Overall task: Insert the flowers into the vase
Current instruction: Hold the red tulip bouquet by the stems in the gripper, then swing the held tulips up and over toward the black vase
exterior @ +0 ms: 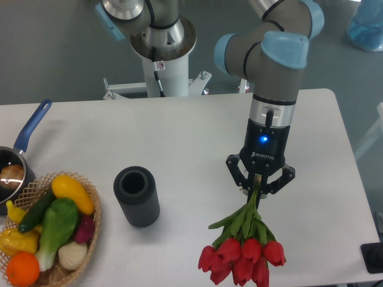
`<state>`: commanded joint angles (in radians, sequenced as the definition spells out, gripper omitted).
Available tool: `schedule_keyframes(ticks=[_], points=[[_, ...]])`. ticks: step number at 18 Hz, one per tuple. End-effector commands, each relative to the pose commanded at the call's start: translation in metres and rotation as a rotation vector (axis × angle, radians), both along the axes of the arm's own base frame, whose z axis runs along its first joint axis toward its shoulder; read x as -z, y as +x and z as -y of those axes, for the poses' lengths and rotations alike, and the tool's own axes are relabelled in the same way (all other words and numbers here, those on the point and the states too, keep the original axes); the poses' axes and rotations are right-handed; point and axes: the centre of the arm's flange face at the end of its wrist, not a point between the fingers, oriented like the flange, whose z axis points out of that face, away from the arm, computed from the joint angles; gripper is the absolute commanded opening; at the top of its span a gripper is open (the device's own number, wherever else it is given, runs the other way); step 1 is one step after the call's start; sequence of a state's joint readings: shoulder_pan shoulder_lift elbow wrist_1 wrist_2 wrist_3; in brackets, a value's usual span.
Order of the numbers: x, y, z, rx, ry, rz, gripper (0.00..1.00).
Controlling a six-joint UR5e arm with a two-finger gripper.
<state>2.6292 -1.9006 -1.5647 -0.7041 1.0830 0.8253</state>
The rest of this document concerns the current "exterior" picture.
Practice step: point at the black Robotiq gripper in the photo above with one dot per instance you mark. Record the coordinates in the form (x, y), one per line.
(262, 154)

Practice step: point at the red tulip bouquet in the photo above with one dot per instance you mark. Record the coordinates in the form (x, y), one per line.
(245, 248)

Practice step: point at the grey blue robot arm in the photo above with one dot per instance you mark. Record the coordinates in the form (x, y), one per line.
(272, 57)

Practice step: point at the dark grey ribbed vase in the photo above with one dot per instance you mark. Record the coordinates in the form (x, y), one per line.
(135, 190)

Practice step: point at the black device at edge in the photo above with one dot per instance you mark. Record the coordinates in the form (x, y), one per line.
(372, 256)

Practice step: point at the yellow squash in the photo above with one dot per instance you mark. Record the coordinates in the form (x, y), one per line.
(64, 186)

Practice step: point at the green bok choy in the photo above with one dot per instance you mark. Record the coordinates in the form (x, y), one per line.
(58, 225)

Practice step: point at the white garlic bulb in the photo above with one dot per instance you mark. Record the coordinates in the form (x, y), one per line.
(72, 255)

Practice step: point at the woven wicker basket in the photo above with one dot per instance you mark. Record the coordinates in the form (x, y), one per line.
(58, 275)

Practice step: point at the green cucumber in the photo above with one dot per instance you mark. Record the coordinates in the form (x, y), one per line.
(35, 214)

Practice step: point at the yellow banana piece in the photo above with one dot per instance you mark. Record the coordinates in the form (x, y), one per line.
(16, 214)

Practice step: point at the bread roll in pan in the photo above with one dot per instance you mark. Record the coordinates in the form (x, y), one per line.
(12, 176)

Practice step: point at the orange fruit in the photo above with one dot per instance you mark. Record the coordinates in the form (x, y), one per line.
(23, 269)

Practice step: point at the yellow bell pepper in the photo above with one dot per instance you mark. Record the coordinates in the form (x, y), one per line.
(13, 242)

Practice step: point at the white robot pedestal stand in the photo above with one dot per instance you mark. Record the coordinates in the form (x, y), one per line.
(164, 56)

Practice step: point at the blue handled saucepan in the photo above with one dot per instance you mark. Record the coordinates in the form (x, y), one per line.
(14, 155)

